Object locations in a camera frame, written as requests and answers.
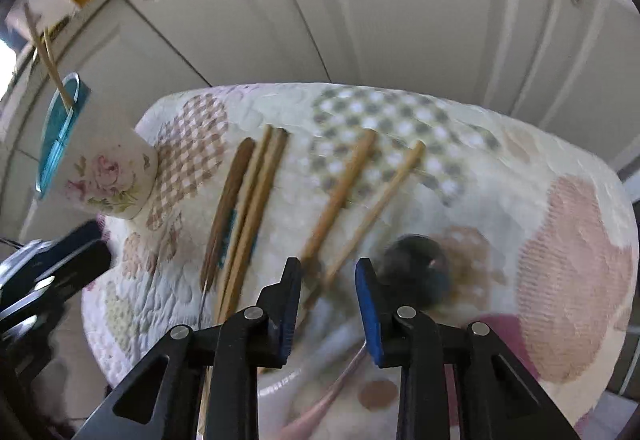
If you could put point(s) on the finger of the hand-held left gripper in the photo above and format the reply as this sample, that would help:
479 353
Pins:
82 267
80 234

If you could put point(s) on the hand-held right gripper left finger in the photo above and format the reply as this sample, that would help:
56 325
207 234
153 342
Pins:
286 335

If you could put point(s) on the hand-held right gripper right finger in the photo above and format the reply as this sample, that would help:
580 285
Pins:
369 315

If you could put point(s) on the dark round utensil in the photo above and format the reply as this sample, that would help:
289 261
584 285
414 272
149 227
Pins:
415 270

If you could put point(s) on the floral cup with teal inside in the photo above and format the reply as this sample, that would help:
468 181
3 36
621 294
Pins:
107 174

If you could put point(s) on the light wooden chopstick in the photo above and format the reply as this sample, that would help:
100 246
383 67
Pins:
380 205
36 37
260 205
340 195
55 69
247 200

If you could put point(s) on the white cabinet door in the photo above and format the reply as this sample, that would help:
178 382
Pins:
410 4
225 19
100 69
595 84

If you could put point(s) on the patchwork quilted table cover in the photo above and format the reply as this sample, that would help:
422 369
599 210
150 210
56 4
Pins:
500 200

